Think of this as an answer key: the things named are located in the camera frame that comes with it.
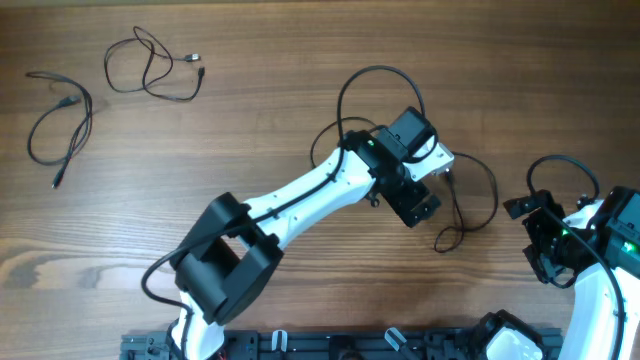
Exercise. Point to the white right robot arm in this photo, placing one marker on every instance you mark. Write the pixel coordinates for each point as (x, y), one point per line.
(600, 245)

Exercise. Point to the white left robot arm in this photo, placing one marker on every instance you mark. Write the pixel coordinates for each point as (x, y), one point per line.
(231, 252)

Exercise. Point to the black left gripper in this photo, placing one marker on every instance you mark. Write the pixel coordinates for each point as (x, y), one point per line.
(402, 202)

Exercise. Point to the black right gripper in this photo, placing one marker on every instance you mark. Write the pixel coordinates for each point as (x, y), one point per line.
(547, 268)

